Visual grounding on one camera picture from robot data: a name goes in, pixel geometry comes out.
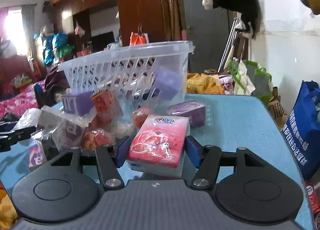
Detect purple clothes pile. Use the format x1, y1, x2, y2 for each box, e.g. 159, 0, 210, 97
44, 66, 69, 106

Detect blue shopping bag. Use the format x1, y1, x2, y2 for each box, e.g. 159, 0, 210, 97
282, 81, 319, 180

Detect red tissue pack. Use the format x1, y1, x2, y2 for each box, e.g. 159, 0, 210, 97
127, 115, 190, 179

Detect brown wooden wardrobe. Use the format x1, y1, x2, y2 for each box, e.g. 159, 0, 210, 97
52, 0, 170, 46

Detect yellow blanket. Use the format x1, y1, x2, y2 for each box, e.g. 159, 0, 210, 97
186, 73, 225, 94

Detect small red packet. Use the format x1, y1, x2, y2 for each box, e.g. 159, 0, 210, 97
91, 91, 123, 125

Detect green white tote bag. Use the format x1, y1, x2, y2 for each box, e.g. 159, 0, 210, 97
227, 60, 273, 106

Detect pink floral bed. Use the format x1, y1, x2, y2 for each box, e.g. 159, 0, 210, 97
0, 84, 39, 118

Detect white plastic basket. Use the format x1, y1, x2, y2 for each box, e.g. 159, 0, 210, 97
58, 41, 194, 114

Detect plastic bag purple items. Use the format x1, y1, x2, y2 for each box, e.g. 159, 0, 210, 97
14, 91, 97, 171

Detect metal crutches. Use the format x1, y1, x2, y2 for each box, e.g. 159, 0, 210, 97
217, 17, 238, 73

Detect black television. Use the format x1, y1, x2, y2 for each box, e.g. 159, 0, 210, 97
91, 32, 114, 52

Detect blue plastic bags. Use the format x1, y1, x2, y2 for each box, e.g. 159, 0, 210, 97
43, 33, 68, 66

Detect flat purple packet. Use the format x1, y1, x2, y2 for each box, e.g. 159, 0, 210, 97
166, 100, 206, 127

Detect purple box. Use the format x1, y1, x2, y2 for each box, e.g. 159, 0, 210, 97
152, 66, 183, 101

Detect grey door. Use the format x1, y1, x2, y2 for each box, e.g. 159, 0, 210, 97
178, 0, 230, 73

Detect orange white plastic bag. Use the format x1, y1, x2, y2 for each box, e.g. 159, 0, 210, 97
130, 32, 149, 46

